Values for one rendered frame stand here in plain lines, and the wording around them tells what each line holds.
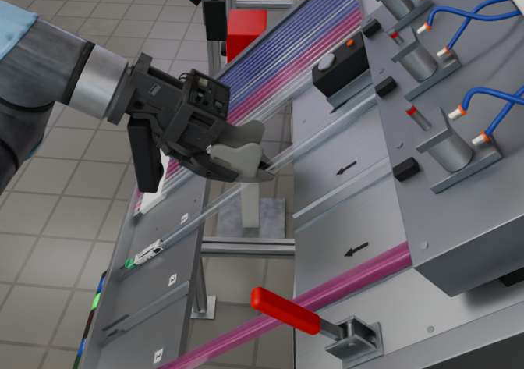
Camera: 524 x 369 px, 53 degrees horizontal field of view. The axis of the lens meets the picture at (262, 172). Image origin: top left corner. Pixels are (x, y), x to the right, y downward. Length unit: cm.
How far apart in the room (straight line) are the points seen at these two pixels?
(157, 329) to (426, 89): 44
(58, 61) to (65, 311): 127
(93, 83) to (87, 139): 176
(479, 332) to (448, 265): 5
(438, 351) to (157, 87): 38
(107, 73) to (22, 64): 8
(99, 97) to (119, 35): 249
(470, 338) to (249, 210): 145
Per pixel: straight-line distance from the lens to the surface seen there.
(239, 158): 62
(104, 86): 58
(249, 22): 139
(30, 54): 59
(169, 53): 284
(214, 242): 142
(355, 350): 43
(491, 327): 38
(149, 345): 70
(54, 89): 60
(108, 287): 86
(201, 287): 156
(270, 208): 191
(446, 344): 39
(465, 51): 47
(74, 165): 223
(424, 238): 37
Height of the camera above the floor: 141
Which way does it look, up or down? 43 degrees down
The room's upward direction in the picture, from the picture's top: straight up
